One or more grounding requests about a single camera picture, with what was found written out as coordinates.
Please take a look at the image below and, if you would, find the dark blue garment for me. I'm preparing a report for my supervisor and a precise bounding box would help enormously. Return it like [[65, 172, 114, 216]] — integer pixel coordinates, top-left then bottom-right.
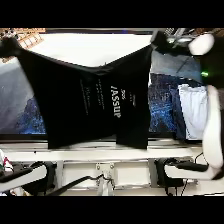
[[169, 85, 188, 141]]

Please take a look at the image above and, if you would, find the white garment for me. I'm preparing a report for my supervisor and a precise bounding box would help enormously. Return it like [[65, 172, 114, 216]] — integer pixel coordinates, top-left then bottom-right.
[[178, 84, 210, 141]]

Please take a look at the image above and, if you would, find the silver frame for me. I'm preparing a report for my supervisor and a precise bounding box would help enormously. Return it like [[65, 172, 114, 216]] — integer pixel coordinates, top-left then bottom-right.
[[0, 137, 224, 197]]

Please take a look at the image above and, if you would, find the black T-shirt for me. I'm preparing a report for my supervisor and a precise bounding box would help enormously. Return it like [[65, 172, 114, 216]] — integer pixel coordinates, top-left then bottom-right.
[[14, 43, 155, 151]]

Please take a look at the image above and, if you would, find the black cable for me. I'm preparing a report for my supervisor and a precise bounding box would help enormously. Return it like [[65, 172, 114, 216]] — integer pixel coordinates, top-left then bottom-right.
[[193, 151, 205, 166], [53, 174, 113, 197]]

